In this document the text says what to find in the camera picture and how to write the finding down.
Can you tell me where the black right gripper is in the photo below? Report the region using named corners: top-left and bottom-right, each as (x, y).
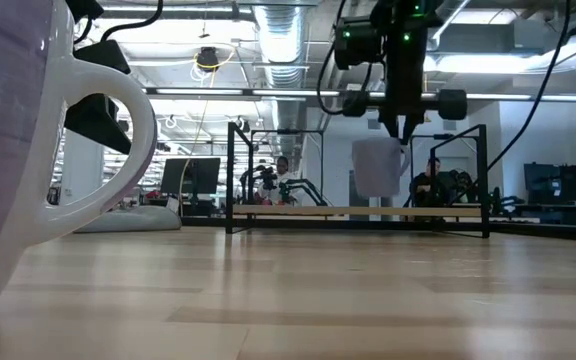
top-left (342, 69), bottom-right (469, 147)

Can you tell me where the grey mug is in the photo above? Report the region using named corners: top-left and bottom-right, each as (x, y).
top-left (351, 136), bottom-right (412, 199)

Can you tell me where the purple mug with white handle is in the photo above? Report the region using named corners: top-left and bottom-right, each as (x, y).
top-left (0, 0), bottom-right (159, 323)

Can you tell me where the white pillar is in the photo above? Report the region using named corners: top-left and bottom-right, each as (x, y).
top-left (59, 128), bottom-right (106, 216)

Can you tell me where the person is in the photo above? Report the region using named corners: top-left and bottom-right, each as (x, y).
top-left (409, 156), bottom-right (450, 209)
top-left (266, 155), bottom-right (300, 207)

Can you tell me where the folded grey cloth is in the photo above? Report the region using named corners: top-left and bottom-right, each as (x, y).
top-left (74, 205), bottom-right (184, 235)

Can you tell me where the black background monitor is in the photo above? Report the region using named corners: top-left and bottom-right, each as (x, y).
top-left (159, 156), bottom-right (222, 217)

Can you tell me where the long ceiling light bar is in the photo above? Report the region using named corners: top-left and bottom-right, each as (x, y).
top-left (142, 86), bottom-right (576, 103)

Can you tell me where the dark background cabinet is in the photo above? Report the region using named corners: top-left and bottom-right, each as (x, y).
top-left (522, 160), bottom-right (576, 227)

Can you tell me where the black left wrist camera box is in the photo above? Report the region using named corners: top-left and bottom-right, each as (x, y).
top-left (73, 39), bottom-right (132, 77)

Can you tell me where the black left wrist camera cable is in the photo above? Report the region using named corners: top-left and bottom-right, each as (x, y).
top-left (99, 0), bottom-right (165, 43)

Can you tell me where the black frame wooden shelf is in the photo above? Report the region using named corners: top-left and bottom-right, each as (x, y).
top-left (225, 121), bottom-right (491, 240)

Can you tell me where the yellow hanging ceiling cable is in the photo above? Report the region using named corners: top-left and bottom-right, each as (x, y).
top-left (177, 45), bottom-right (238, 202)

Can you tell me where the black ceiling camera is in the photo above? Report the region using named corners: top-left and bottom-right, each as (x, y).
top-left (195, 45), bottom-right (221, 72)

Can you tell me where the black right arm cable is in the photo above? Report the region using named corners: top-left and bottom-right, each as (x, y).
top-left (446, 0), bottom-right (573, 207)

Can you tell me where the black metal rig frame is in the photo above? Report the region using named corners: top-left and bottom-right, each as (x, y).
top-left (180, 215), bottom-right (576, 245)

